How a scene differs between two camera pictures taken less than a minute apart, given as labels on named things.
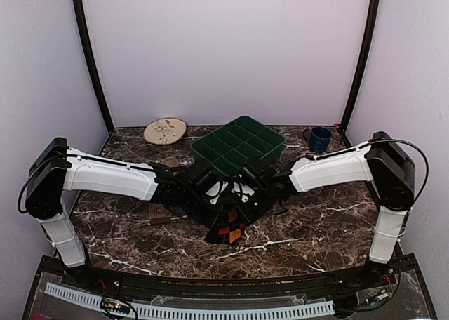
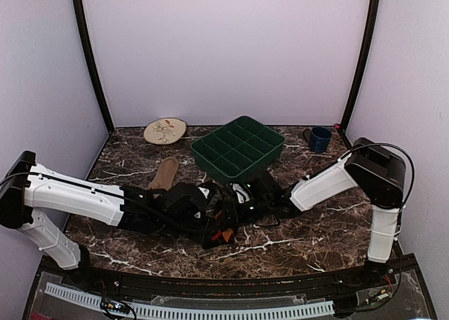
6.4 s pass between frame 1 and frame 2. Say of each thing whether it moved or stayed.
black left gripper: moved
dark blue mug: stayed
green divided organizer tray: stayed
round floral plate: stayed
